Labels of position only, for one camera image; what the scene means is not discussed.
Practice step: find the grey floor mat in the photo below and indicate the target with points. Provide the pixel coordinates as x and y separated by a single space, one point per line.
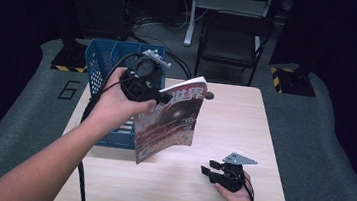
316 145

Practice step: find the dark cabinet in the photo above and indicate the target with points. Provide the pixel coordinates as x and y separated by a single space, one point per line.
96 4

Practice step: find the glossy red-brown magazine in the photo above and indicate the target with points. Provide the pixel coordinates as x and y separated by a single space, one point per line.
170 123

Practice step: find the person's right hand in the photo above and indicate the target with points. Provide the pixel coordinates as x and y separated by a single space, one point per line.
239 200

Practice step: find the black hazard-striped stand base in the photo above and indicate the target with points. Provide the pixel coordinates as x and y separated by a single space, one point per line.
294 82
70 59

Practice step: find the blue plastic file rack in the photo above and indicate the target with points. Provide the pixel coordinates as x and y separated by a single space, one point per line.
100 62

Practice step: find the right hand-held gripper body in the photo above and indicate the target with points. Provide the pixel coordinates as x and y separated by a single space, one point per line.
234 176

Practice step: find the black folding chair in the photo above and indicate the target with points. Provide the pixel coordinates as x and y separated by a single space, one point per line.
229 45

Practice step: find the white metal stand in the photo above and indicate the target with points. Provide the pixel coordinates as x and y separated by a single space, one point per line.
192 14

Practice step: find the person's left hand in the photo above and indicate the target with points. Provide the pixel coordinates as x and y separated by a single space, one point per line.
115 107

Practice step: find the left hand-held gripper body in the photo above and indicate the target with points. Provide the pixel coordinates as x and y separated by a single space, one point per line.
141 83

